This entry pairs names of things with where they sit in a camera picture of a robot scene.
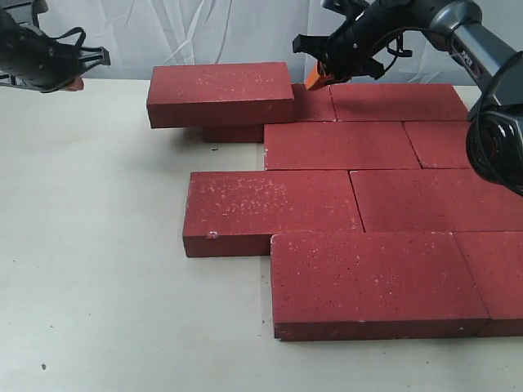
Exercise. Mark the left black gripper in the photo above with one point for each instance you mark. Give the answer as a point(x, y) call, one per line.
point(32, 60)

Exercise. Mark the rear left base brick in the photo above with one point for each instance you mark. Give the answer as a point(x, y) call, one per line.
point(309, 106)

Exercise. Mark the rear right base brick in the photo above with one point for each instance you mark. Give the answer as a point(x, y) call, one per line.
point(397, 102)

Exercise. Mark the base brick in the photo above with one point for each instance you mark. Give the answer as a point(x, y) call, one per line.
point(418, 200)
point(439, 145)
point(309, 106)
point(397, 102)

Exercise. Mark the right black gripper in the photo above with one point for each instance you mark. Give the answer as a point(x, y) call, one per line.
point(349, 51)

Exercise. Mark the right middle base brick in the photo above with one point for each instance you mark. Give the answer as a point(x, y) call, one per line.
point(439, 145)

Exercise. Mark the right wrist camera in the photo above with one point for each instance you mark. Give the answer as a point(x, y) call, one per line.
point(347, 8)

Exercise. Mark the white backdrop cloth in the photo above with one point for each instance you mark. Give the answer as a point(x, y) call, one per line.
point(140, 35)

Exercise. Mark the centre lower base brick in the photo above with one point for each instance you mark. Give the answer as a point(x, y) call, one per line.
point(418, 200)

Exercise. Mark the red brick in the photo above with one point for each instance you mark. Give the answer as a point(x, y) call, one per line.
point(236, 213)
point(338, 146)
point(495, 262)
point(220, 95)
point(375, 286)

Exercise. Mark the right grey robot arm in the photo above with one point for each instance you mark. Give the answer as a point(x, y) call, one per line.
point(494, 138)

